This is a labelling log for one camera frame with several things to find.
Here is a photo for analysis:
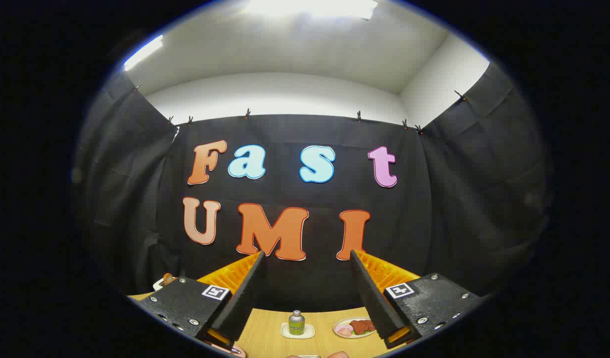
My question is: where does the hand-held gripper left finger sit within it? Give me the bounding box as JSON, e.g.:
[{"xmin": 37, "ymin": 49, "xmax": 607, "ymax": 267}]
[{"xmin": 136, "ymin": 251, "xmax": 265, "ymax": 349}]

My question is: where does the pink round plate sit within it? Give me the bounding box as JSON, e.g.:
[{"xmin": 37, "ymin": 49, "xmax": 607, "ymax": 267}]
[{"xmin": 205, "ymin": 342, "xmax": 247, "ymax": 358}]

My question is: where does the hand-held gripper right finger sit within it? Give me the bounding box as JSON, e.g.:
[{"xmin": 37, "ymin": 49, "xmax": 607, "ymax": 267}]
[{"xmin": 349, "ymin": 250, "xmax": 487, "ymax": 350}]

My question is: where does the white square coaster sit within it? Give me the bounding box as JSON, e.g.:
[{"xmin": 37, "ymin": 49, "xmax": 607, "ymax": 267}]
[{"xmin": 281, "ymin": 323, "xmax": 316, "ymax": 340}]

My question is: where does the white oval food plate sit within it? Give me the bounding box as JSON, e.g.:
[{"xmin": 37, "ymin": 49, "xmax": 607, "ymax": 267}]
[{"xmin": 333, "ymin": 317, "xmax": 377, "ymax": 339}]

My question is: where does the white toaster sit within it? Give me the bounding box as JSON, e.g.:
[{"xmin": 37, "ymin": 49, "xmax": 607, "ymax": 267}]
[{"xmin": 153, "ymin": 274, "xmax": 178, "ymax": 292}]

